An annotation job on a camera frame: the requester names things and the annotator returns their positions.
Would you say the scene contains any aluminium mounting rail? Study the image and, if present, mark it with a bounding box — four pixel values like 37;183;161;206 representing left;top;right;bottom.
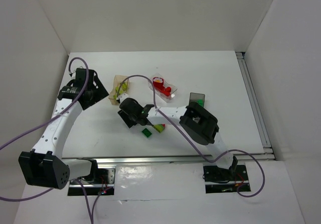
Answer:
80;154;226;169

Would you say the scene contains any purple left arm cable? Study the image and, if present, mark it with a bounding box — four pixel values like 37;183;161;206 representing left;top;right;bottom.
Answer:
0;57;106;224

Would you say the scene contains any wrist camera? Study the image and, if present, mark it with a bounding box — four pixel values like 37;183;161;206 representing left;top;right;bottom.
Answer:
116;93;129;103
69;66;83;77

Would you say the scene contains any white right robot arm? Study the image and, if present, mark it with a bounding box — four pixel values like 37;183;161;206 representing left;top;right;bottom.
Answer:
117;94;238;173

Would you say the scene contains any small green lego piece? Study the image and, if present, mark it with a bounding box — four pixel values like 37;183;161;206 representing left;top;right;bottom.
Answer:
197;99;204;106

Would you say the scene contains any lime 2x4 lego brick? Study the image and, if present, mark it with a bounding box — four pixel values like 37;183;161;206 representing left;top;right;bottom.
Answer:
113;88;125;100

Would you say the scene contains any dark green printed lego brick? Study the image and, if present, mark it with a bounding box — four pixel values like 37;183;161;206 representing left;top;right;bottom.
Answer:
141;128;152;138

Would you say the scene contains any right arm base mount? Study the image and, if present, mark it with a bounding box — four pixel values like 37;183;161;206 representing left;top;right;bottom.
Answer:
203;164;251;194

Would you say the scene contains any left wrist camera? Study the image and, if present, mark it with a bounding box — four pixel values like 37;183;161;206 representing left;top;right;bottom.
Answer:
69;66;83;77

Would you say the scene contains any red 2x4 lego brick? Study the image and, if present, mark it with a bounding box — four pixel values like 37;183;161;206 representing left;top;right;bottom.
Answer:
160;87;172;97

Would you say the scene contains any lime 2x2 lego brick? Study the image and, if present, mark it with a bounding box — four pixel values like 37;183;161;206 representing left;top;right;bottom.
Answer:
119;82;128;91

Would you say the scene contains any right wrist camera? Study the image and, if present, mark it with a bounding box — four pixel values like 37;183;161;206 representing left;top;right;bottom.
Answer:
116;93;129;103

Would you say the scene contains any aluminium side rail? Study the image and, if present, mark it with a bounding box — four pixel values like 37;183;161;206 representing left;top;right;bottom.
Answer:
235;52;276;160

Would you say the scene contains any lime red striped arch lego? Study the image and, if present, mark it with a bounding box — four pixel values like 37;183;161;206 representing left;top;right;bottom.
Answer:
153;124;166;133

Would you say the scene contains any grey translucent plastic container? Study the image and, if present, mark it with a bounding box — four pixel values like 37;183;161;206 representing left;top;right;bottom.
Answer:
189;92;205;107

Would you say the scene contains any clear plastic container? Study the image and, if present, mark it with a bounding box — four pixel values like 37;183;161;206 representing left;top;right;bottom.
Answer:
148;73;178;103

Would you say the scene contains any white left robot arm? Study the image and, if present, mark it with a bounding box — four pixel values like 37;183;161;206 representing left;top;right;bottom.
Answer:
18;68;109;189

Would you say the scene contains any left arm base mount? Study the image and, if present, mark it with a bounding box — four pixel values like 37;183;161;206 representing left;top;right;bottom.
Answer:
67;167;116;196

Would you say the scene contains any tan translucent plastic container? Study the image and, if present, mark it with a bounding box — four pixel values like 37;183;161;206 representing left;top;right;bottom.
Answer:
108;75;129;105

